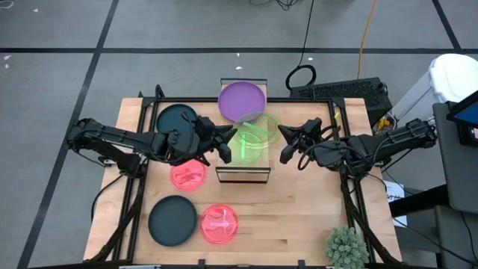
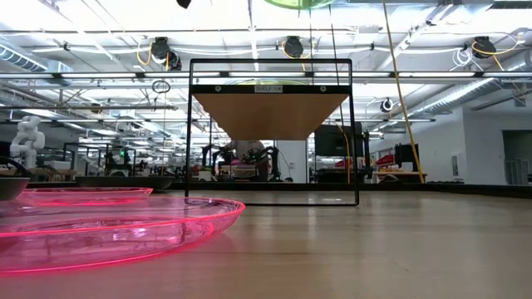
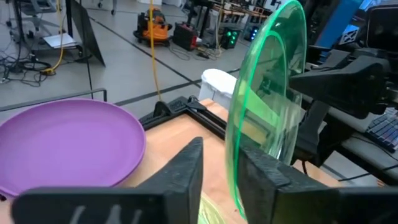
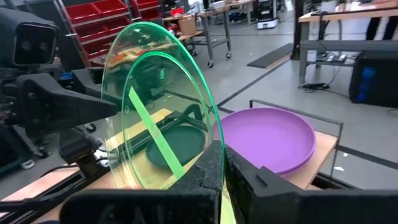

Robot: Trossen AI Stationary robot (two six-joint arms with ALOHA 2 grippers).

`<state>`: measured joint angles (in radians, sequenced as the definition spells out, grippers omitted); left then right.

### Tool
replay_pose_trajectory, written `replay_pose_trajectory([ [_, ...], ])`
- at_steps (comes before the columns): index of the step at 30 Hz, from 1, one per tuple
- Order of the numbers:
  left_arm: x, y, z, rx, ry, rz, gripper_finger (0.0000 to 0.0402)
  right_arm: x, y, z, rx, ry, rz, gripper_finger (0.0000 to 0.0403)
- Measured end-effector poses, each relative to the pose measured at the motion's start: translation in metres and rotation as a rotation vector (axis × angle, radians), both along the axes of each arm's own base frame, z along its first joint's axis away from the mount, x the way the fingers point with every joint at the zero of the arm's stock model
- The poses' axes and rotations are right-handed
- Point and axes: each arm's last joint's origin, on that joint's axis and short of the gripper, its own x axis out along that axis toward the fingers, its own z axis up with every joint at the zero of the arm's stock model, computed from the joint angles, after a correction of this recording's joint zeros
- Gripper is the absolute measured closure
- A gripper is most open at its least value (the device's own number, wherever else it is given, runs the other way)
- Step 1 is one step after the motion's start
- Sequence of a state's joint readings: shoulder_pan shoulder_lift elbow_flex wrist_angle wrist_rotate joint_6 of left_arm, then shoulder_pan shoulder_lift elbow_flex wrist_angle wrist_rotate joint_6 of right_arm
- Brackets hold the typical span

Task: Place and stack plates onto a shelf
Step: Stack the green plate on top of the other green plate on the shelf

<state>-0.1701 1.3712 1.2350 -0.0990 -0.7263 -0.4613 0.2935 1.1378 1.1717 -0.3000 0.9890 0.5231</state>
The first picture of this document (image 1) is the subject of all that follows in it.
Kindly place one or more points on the grey cart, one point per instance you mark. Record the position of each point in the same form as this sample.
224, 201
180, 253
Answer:
459, 175

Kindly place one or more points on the black tablet screen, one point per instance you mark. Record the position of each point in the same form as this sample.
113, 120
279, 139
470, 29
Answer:
467, 117

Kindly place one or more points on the white paper sheet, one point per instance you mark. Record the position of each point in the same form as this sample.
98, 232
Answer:
395, 194

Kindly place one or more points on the dark teal plate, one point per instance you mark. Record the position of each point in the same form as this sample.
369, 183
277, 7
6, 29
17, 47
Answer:
172, 117
172, 221

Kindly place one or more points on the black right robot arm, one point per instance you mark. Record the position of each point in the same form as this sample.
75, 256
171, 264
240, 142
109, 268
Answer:
392, 136

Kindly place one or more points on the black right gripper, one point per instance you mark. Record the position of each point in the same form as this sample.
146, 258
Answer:
315, 140

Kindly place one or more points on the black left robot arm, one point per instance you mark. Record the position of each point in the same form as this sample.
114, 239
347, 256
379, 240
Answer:
112, 136

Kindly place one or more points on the small artificial green plant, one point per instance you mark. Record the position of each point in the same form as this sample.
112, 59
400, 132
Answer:
346, 249

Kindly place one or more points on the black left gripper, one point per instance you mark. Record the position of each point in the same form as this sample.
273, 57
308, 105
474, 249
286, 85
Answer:
190, 143

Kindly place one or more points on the wooden shelf with black frame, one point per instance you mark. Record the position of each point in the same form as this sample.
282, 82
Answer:
242, 173

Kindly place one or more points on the clear green plastic plate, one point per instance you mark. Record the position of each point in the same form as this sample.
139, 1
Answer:
244, 149
267, 129

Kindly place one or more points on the white waste bin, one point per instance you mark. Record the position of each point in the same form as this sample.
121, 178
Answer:
452, 78

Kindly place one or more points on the purple plastic plate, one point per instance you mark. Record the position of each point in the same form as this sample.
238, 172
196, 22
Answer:
241, 100

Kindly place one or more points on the clear pink plastic plate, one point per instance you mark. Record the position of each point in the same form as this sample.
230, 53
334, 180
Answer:
188, 176
219, 224

